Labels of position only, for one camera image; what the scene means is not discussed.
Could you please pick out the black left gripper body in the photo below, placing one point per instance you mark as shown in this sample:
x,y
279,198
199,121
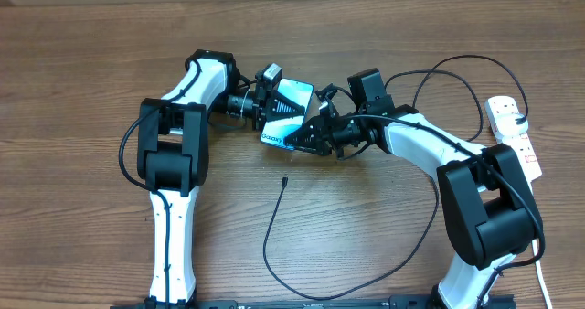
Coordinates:
x,y
260,103

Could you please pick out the white charger plug adapter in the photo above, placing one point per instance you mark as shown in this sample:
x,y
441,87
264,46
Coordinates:
x,y
509,125

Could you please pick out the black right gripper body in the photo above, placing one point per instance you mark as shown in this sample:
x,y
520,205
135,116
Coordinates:
x,y
336,124

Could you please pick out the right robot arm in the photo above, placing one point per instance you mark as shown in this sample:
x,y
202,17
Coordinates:
x,y
488,206

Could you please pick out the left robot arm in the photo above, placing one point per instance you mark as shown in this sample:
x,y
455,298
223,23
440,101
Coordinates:
x,y
173,154

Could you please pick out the white power strip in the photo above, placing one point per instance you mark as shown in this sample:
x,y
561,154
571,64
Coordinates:
x,y
521,143

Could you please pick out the blue Galaxy smartphone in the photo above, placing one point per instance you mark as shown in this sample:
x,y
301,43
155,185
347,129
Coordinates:
x,y
273,133

